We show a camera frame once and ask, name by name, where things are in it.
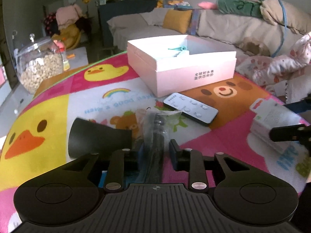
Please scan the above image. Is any white product box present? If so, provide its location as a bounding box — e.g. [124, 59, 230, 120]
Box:
[247, 98, 307, 157]

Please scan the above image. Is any black item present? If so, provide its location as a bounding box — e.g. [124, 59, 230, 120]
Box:
[135, 108, 181, 184]

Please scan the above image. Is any teal handheld massager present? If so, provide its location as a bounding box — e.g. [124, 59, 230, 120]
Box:
[168, 46, 190, 57]

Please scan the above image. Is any black cone nozzle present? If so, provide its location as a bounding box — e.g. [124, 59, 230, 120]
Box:
[68, 118, 132, 158]

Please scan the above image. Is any pink floral blanket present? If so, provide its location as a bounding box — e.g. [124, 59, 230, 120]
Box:
[235, 33, 310, 87]

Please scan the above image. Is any black remote control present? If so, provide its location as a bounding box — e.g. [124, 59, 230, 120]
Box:
[163, 93, 219, 126]

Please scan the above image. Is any colourful cartoon play mat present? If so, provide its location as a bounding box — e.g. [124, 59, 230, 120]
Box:
[1, 53, 308, 232]

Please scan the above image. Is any brown plush on sofa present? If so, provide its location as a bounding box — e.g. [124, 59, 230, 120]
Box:
[238, 37, 270, 56]

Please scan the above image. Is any beige covered sofa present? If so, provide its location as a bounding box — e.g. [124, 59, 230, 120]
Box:
[113, 8, 302, 55]

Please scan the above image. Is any beige bundled blanket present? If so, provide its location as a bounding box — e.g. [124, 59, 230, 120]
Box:
[260, 0, 310, 35]

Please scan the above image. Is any pink white cardboard box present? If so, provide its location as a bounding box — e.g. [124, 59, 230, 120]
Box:
[127, 35, 237, 97]

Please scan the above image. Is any pink toy on table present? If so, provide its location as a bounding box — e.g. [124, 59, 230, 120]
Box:
[53, 39, 66, 52]

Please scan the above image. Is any glass jar of nuts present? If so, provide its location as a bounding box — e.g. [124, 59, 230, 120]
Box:
[15, 34, 63, 94]

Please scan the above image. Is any yellow bean bag chair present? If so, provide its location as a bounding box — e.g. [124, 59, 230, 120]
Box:
[52, 24, 82, 50]

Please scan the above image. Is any yellow cushion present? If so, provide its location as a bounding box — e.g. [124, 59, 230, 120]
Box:
[162, 10, 192, 34]

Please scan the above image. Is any dark blue cabinet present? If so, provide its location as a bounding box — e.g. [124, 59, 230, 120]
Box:
[98, 0, 156, 48]

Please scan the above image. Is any pink clothes pile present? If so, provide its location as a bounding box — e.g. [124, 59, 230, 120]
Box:
[56, 4, 84, 30]

